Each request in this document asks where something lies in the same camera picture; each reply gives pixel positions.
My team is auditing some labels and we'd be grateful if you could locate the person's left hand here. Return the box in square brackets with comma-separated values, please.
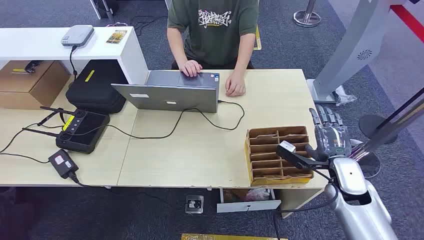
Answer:
[225, 71, 247, 98]

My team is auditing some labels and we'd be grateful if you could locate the person's right hand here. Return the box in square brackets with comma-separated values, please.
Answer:
[178, 59, 204, 78]

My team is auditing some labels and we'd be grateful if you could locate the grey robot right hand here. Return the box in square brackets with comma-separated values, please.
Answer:
[304, 104, 353, 163]

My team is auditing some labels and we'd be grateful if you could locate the person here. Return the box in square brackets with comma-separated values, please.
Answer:
[166, 0, 260, 98]

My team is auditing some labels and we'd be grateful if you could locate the cardboard divided card organizer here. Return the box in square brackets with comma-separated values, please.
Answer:
[244, 125, 315, 187]

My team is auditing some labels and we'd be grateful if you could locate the gold printed card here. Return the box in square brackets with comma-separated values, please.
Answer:
[106, 29, 128, 45]

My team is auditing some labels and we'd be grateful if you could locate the grey laptop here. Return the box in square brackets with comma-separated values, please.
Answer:
[110, 70, 221, 114]

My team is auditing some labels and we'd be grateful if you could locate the black round stand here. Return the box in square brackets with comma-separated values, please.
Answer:
[358, 86, 424, 145]

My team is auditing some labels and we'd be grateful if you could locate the clear plastic bag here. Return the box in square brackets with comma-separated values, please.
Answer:
[332, 85, 358, 107]

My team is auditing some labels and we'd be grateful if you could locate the silver pole with chrome base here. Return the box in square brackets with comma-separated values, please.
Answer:
[349, 99, 424, 180]

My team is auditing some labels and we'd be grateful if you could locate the pink white bag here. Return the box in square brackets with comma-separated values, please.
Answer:
[245, 188, 272, 202]

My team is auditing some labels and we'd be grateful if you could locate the black carrying case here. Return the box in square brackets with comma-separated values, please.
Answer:
[65, 59, 129, 115]

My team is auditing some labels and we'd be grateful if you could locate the chrome stanchion base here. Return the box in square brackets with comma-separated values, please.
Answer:
[293, 0, 322, 28]

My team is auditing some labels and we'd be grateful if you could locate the grey gate pillar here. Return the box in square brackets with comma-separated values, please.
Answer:
[306, 0, 398, 104]

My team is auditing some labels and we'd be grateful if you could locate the white drawer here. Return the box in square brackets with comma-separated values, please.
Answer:
[216, 188, 282, 214]

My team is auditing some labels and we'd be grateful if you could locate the grey flat router box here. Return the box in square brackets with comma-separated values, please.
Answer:
[60, 24, 95, 48]

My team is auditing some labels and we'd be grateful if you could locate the black controller with antennas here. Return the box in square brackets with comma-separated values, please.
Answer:
[21, 105, 111, 155]

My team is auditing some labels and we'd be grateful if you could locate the metal floor socket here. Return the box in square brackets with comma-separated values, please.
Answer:
[184, 194, 205, 215]

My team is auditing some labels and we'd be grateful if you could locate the yellow gold strip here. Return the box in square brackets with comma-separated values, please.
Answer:
[181, 233, 289, 240]

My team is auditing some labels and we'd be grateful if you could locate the white shelf riser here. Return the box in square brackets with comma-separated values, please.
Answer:
[0, 26, 149, 86]

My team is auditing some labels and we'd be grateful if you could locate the black power adapter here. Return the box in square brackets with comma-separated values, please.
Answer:
[48, 149, 80, 180]

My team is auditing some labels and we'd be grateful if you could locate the brown cardboard box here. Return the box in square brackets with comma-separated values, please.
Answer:
[0, 60, 71, 110]

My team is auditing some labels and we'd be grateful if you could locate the wrist camera with black bracket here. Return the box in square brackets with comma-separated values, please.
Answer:
[276, 140, 329, 170]

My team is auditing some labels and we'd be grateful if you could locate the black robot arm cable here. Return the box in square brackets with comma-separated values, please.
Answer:
[272, 167, 340, 240]

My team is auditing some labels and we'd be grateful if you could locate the black laptop cable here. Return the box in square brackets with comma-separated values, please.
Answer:
[61, 99, 246, 140]

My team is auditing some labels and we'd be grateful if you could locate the white furniture frame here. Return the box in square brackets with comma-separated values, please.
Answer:
[89, 0, 117, 20]

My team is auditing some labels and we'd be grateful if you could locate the black router cable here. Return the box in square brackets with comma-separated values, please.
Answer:
[68, 45, 79, 80]

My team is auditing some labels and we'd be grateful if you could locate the black adapter output cable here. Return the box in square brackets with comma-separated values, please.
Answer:
[67, 171, 110, 190]

